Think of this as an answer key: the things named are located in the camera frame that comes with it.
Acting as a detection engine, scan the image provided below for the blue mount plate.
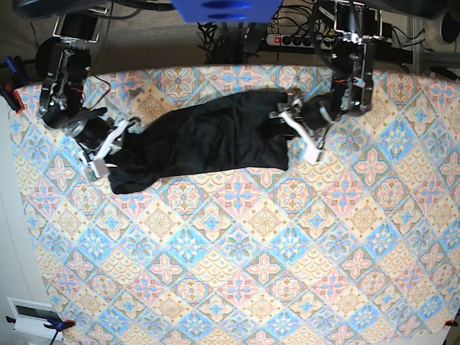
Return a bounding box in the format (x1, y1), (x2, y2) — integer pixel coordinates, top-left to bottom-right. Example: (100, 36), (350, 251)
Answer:
(170, 0), (282, 23)

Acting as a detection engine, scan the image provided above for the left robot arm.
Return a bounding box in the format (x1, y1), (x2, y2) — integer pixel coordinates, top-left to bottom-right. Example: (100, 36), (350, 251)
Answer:
(300, 1), (376, 131)

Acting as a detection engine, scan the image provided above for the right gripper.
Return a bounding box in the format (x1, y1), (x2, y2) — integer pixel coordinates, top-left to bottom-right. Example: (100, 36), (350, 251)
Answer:
(73, 118), (113, 152)

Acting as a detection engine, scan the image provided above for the black round stool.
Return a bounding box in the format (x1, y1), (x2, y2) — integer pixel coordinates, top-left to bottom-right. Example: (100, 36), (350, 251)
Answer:
(34, 37), (60, 80)

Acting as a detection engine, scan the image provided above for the blue orange clamp left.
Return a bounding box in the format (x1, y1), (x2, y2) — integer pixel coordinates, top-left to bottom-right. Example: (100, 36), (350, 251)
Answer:
(1, 56), (27, 114)

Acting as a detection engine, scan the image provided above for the blue orange clamp bottom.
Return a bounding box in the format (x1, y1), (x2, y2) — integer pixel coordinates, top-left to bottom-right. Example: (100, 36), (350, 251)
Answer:
(6, 316), (75, 344)

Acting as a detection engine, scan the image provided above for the black t-shirt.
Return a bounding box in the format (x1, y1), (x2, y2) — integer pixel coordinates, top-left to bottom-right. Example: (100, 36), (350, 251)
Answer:
(108, 91), (298, 195)

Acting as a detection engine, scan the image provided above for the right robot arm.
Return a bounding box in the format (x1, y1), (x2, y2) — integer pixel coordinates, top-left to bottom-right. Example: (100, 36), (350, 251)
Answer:
(35, 14), (114, 153)

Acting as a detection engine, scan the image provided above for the white camera bracket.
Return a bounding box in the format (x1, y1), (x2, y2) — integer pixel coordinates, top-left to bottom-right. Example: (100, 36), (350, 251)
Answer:
(269, 93), (323, 165)
(78, 117), (141, 183)

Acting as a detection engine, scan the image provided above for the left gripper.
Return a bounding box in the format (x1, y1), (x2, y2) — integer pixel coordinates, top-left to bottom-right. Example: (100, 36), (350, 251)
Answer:
(300, 98), (336, 131)

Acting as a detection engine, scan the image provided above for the patterned tablecloth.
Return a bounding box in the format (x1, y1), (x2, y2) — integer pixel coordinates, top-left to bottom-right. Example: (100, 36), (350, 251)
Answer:
(8, 72), (459, 344)

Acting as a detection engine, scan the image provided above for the white wall panel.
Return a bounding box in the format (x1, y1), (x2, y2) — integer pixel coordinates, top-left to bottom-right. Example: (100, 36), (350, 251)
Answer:
(6, 297), (59, 340)

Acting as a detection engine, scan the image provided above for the white power strip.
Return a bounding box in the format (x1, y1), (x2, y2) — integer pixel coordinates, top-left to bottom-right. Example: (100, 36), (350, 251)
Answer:
(265, 34), (335, 50)

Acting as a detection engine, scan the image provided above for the blue orange clamp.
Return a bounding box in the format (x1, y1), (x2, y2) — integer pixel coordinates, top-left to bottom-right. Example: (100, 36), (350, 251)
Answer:
(1, 56), (27, 114)
(6, 316), (75, 344)

